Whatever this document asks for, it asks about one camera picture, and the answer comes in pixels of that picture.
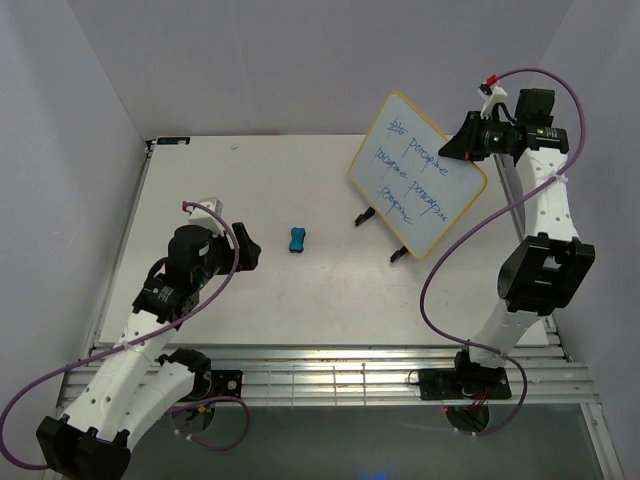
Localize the blue whiteboard eraser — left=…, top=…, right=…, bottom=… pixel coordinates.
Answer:
left=288, top=227, right=306, bottom=254

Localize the yellow framed whiteboard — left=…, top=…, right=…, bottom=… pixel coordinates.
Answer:
left=348, top=91, right=487, bottom=259

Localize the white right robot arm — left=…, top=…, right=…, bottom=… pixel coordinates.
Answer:
left=436, top=84, right=595, bottom=399

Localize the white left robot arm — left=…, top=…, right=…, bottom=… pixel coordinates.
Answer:
left=36, top=222, right=261, bottom=479

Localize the black left corner label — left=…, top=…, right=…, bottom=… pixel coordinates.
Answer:
left=156, top=137, right=191, bottom=146

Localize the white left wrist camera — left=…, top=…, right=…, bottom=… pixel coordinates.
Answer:
left=182, top=197, right=224, bottom=238

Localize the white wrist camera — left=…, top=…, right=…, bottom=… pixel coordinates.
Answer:
left=182, top=197, right=224, bottom=238
left=478, top=75, right=508, bottom=119

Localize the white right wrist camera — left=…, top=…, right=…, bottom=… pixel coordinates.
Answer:
left=478, top=75, right=508, bottom=119

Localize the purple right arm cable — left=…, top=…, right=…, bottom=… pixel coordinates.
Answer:
left=399, top=68, right=586, bottom=437

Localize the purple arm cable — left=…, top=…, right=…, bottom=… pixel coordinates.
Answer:
left=0, top=199, right=251, bottom=470
left=399, top=68, right=586, bottom=437

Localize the black wire easel stand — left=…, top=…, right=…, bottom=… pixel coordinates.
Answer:
left=354, top=206, right=408, bottom=264

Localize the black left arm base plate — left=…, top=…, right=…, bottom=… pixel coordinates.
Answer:
left=204, top=370, right=244, bottom=398

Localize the aluminium table frame rail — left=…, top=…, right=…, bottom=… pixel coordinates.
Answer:
left=57, top=344, right=599, bottom=409

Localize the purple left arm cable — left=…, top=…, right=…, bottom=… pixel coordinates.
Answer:
left=0, top=199, right=251, bottom=470

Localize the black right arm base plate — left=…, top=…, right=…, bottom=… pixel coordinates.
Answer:
left=407, top=368, right=512, bottom=400

